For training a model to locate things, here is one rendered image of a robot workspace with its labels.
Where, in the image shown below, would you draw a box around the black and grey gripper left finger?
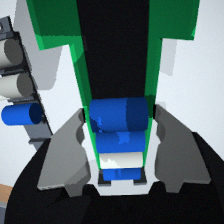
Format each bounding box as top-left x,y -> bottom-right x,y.
4,108 -> 91,224

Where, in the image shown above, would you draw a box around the blue cylinder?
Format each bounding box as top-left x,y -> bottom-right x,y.
95,131 -> 146,153
1,103 -> 42,126
89,97 -> 149,133
103,168 -> 141,181

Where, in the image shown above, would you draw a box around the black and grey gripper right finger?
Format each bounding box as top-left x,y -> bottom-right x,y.
153,104 -> 224,218

